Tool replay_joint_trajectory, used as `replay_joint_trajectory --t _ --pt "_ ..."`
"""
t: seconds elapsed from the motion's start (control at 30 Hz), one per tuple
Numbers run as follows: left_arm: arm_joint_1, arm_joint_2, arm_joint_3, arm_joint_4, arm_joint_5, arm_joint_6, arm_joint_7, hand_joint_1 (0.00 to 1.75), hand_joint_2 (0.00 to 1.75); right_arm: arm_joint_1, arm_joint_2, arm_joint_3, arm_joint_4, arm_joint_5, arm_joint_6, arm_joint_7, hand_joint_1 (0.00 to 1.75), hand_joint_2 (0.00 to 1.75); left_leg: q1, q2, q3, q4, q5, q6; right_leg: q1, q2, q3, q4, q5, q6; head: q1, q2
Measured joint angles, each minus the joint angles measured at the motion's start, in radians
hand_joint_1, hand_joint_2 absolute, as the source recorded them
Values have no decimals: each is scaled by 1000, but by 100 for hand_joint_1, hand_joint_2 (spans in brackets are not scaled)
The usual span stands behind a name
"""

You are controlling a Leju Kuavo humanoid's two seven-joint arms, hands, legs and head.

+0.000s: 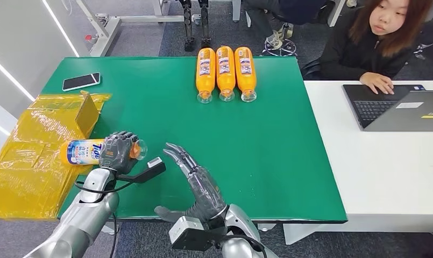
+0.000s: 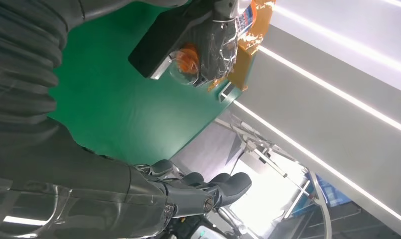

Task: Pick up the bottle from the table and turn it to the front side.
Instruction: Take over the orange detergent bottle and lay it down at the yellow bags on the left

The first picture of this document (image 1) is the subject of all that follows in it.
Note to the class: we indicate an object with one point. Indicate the office chair base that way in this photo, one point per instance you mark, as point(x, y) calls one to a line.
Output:
point(280, 49)

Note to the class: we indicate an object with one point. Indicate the black robot leg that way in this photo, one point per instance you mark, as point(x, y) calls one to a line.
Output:
point(188, 25)
point(204, 25)

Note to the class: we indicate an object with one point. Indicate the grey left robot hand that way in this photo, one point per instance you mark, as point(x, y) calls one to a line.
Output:
point(116, 155)

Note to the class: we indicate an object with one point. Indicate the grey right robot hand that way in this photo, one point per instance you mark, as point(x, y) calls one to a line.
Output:
point(203, 192)

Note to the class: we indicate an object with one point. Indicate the person's hand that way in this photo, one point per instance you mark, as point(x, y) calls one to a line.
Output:
point(376, 82)

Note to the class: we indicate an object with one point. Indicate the yellow film wrapped cardboard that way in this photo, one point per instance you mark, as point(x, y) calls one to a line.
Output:
point(27, 185)

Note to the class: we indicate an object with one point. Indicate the grey laptop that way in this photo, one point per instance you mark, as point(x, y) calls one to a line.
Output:
point(394, 113)

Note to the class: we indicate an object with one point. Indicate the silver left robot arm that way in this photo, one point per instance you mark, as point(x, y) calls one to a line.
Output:
point(81, 220)

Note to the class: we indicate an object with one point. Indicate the white metal desk frame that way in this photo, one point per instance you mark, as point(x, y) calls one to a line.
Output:
point(105, 35)

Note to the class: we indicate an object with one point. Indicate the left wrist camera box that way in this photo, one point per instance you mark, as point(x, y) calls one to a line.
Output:
point(145, 174)

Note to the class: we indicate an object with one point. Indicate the orange detergent bottle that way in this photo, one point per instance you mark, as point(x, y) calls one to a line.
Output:
point(245, 80)
point(225, 80)
point(81, 152)
point(205, 80)

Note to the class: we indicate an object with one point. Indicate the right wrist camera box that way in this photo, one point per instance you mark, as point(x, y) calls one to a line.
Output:
point(187, 235)

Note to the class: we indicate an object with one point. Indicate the green table mat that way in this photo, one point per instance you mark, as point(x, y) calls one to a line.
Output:
point(237, 142)

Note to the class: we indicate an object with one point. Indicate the black smartphone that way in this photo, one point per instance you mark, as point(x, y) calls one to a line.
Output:
point(81, 82)

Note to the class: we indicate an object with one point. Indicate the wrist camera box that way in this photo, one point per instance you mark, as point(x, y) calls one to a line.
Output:
point(145, 174)
point(187, 235)

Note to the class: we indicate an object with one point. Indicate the white desk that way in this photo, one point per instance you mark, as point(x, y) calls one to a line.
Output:
point(380, 171)

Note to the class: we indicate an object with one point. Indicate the person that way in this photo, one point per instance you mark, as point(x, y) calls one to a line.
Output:
point(294, 10)

